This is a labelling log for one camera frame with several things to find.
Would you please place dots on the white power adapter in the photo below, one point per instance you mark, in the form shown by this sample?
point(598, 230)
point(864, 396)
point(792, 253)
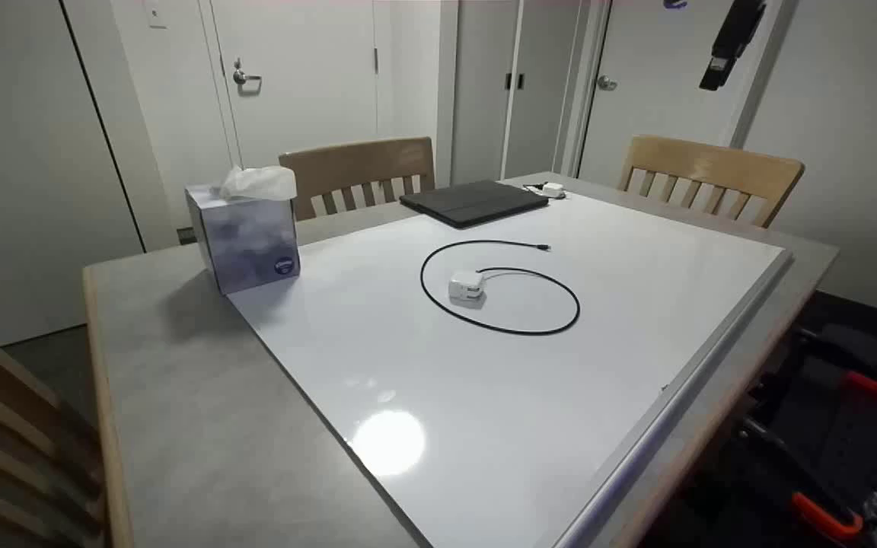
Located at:
point(467, 286)

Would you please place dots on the black laptop sleeve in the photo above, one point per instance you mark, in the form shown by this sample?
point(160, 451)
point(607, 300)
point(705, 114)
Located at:
point(473, 201)

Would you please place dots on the white whiteboard on table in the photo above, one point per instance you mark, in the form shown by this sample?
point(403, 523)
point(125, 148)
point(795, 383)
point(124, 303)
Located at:
point(498, 424)

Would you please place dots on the dark wooden chair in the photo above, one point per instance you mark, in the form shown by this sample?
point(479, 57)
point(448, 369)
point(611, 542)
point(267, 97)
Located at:
point(360, 176)

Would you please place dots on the purple tissue box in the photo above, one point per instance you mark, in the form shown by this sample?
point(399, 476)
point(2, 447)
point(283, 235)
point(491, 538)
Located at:
point(249, 225)

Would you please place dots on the light wooden chair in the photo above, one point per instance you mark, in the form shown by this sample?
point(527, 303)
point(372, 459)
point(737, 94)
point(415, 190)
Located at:
point(728, 176)

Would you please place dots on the small white charger with cable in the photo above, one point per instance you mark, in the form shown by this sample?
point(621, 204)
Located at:
point(549, 190)

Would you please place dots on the silver door handle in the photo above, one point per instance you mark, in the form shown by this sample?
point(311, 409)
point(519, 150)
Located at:
point(245, 82)

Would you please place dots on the orange handled clamp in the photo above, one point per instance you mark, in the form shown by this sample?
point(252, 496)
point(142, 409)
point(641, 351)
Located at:
point(807, 496)

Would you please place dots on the wooden chair near camera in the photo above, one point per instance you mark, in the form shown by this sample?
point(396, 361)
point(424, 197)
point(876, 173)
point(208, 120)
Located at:
point(54, 487)

